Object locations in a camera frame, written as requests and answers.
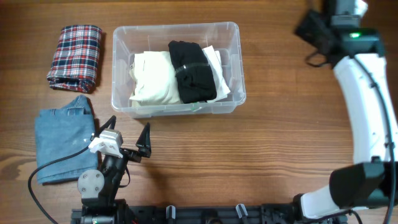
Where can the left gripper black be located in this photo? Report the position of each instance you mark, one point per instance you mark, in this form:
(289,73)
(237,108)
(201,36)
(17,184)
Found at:
(143,145)

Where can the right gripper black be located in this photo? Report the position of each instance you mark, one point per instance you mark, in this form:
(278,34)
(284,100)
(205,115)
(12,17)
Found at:
(306,29)

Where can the cream cloth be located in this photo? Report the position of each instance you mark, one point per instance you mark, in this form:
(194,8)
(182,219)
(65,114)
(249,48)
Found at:
(155,80)

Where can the black garment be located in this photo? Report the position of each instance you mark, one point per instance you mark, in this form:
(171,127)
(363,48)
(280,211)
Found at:
(193,72)

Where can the white printed t-shirt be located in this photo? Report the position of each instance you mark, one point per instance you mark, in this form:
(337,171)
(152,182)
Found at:
(214,59)

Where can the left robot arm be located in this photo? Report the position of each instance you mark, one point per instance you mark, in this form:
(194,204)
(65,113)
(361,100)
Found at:
(98,187)

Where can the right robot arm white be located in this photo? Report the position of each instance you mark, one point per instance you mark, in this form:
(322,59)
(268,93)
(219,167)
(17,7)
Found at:
(356,55)

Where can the clear plastic storage container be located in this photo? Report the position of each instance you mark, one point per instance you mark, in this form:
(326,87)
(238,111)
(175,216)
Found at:
(130,40)

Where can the folded blue jeans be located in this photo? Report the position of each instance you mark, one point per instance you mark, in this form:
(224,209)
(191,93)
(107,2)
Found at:
(60,133)

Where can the red plaid folded shirt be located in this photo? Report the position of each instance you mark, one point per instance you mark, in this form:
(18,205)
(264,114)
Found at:
(75,62)

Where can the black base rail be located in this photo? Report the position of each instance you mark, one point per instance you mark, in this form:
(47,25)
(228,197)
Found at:
(264,214)

